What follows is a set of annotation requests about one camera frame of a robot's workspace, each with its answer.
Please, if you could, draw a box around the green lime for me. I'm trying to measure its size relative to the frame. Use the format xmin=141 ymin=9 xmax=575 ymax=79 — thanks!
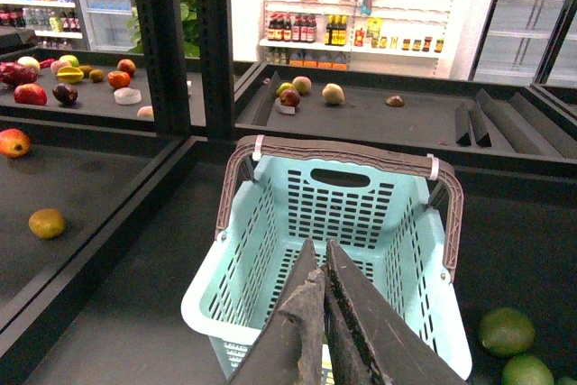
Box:
xmin=478 ymin=307 xmax=536 ymax=358
xmin=501 ymin=354 xmax=554 ymax=385

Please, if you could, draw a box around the brown basket handle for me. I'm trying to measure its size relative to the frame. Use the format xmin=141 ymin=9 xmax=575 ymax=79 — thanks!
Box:
xmin=215 ymin=134 xmax=464 ymax=282

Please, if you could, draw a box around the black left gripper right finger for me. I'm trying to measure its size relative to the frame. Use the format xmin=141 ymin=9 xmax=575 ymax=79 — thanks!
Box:
xmin=324 ymin=240 xmax=465 ymax=384

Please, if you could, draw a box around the green yellow fruit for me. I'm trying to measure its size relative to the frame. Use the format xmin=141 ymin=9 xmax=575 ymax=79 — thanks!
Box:
xmin=28 ymin=208 xmax=66 ymax=240

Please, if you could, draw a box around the light blue plastic basket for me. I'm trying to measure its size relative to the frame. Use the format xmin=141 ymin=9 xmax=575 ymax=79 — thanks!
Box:
xmin=181 ymin=156 xmax=472 ymax=378

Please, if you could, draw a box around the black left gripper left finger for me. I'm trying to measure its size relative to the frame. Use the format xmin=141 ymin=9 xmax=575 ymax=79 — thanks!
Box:
xmin=228 ymin=238 xmax=325 ymax=384

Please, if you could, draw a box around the red yellow mango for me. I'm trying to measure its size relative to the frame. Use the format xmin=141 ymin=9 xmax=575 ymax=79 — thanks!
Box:
xmin=0 ymin=128 xmax=32 ymax=159

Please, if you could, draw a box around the white grocery shelf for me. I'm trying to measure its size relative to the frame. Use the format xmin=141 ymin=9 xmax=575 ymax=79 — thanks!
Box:
xmin=232 ymin=0 xmax=471 ymax=78

